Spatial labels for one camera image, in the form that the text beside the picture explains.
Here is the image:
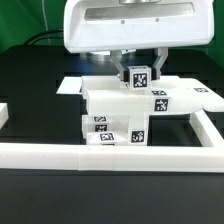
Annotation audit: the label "white chair seat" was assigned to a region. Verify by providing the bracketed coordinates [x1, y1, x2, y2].
[82, 115, 129, 138]

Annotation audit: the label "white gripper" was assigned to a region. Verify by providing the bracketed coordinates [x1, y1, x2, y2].
[63, 0, 214, 81]

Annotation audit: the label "white marker sheet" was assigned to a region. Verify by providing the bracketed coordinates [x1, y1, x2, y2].
[57, 76, 82, 94]

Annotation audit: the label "white chair back frame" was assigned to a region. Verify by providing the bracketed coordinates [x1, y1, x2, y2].
[82, 76, 224, 116]

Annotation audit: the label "black cables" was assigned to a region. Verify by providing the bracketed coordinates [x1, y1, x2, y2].
[23, 28, 65, 46]

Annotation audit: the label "white block at left edge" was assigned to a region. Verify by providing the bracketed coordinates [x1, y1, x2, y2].
[0, 103, 9, 129]

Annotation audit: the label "white U-shaped fence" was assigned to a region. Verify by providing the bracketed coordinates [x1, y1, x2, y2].
[0, 111, 224, 173]

